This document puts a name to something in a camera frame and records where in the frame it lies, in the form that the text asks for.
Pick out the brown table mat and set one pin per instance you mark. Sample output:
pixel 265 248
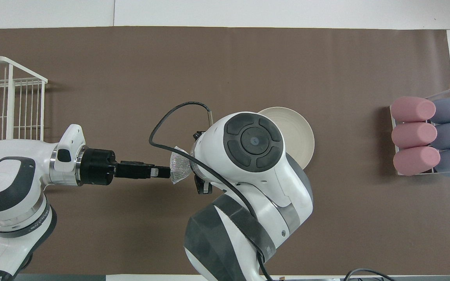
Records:
pixel 225 58

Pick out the cream round plate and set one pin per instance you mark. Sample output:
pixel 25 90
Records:
pixel 299 132

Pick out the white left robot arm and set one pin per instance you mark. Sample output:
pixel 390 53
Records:
pixel 10 187

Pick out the pink plastic cup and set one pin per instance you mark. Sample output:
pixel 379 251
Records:
pixel 416 160
pixel 414 135
pixel 412 109

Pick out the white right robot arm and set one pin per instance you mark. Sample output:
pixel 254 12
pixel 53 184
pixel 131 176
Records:
pixel 209 156

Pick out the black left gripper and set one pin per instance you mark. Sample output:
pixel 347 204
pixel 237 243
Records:
pixel 100 168

